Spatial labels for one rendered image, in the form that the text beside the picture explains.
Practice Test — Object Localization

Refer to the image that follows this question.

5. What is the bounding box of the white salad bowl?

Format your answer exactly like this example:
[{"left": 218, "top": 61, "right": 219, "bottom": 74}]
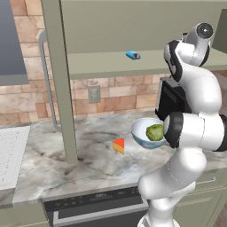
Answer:
[{"left": 130, "top": 117, "right": 168, "bottom": 150}]

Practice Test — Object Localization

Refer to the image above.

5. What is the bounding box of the orange cheese wedge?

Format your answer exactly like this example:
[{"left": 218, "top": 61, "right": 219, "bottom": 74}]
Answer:
[{"left": 112, "top": 137, "right": 126, "bottom": 155}]

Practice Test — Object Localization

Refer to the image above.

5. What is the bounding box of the olive green cabinet door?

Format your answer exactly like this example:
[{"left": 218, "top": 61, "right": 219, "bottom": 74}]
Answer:
[{"left": 40, "top": 0, "right": 80, "bottom": 165}]

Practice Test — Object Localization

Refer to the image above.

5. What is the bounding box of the blue cheese grater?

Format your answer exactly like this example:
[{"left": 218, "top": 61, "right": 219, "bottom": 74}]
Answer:
[{"left": 125, "top": 51, "right": 143, "bottom": 61}]

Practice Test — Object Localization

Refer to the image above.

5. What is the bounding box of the olive green base cabinet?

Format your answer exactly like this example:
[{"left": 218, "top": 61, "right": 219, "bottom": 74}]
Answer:
[{"left": 0, "top": 201, "right": 51, "bottom": 227}]

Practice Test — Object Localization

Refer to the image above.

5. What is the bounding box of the green lettuce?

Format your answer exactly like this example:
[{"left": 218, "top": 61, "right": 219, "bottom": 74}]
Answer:
[{"left": 145, "top": 123, "right": 165, "bottom": 142}]

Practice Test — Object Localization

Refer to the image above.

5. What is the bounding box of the black toaster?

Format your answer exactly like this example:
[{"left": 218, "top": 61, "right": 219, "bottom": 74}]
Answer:
[{"left": 154, "top": 76, "right": 192, "bottom": 122}]

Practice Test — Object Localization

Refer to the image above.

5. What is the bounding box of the white hob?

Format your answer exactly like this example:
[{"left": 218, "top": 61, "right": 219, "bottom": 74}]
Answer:
[{"left": 0, "top": 125, "right": 32, "bottom": 191}]

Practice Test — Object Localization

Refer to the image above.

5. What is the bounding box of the olive green drawer front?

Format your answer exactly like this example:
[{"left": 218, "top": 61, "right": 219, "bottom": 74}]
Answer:
[{"left": 193, "top": 168, "right": 227, "bottom": 196}]

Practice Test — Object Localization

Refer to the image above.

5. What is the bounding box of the grey range hood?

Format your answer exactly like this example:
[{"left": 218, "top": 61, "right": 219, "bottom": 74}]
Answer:
[{"left": 0, "top": 0, "right": 30, "bottom": 86}]

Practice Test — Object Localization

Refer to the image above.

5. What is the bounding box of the grey wall outlet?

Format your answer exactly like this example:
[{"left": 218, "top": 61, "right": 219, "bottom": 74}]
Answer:
[{"left": 87, "top": 84, "right": 102, "bottom": 105}]

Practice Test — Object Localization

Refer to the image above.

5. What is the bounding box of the grey cabinet door handle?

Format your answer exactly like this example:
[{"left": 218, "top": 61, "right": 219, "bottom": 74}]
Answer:
[{"left": 37, "top": 28, "right": 62, "bottom": 133}]

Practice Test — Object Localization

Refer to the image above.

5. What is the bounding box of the olive green wall cabinet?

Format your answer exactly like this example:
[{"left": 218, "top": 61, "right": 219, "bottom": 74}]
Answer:
[{"left": 59, "top": 0, "right": 227, "bottom": 81}]

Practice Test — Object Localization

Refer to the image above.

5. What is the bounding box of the grey drawer handle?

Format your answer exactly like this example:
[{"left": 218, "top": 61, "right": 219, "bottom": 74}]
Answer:
[{"left": 196, "top": 176, "right": 217, "bottom": 186}]

